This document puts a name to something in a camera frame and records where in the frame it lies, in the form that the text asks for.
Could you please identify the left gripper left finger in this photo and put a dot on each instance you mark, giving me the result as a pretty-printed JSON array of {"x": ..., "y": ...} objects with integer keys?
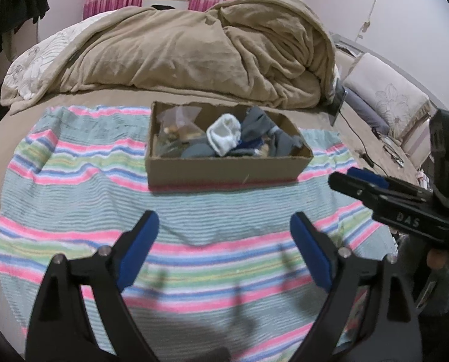
[{"x": 60, "y": 328}]

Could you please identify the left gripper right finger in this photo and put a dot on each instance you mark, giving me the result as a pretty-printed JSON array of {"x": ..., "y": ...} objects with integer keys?
[{"x": 368, "y": 314}]

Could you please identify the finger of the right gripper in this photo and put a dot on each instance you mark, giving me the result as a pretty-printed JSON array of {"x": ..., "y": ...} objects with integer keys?
[
  {"x": 364, "y": 190},
  {"x": 387, "y": 182}
]

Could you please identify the dark grey sock pair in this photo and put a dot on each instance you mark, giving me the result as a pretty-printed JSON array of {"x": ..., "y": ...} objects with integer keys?
[{"x": 257, "y": 124}]

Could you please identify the white sock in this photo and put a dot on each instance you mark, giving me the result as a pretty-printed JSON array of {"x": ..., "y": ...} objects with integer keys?
[{"x": 224, "y": 134}]

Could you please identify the grey-teal sock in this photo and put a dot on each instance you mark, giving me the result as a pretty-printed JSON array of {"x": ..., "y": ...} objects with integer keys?
[{"x": 202, "y": 150}]

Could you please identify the clear bag of snacks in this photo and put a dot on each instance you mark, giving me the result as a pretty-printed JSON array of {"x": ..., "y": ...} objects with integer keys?
[{"x": 177, "y": 131}]

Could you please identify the bag of cotton swabs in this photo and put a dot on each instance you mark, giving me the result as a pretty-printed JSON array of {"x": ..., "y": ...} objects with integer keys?
[{"x": 265, "y": 151}]

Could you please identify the blue tissue pack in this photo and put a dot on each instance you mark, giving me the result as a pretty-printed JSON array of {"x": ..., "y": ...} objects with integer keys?
[{"x": 250, "y": 145}]

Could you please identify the grey pillow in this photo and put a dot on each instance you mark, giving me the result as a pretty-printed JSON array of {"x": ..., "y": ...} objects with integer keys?
[{"x": 366, "y": 113}]

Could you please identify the beige floral pillow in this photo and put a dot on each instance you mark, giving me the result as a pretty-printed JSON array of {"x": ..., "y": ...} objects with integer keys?
[{"x": 398, "y": 101}]

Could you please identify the tablet leaning on blanket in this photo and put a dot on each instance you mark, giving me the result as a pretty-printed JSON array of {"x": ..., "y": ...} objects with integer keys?
[{"x": 339, "y": 98}]

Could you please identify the striped pastel towel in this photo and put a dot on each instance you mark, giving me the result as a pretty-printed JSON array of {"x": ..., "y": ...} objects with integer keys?
[{"x": 224, "y": 270}]

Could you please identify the beige plush blanket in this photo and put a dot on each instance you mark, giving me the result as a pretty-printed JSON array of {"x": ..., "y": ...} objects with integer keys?
[{"x": 274, "y": 53}]

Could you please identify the open cardboard box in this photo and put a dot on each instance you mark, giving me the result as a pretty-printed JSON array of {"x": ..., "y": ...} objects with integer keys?
[{"x": 224, "y": 171}]

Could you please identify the white floral quilt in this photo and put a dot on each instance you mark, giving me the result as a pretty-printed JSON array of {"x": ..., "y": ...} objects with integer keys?
[{"x": 23, "y": 78}]

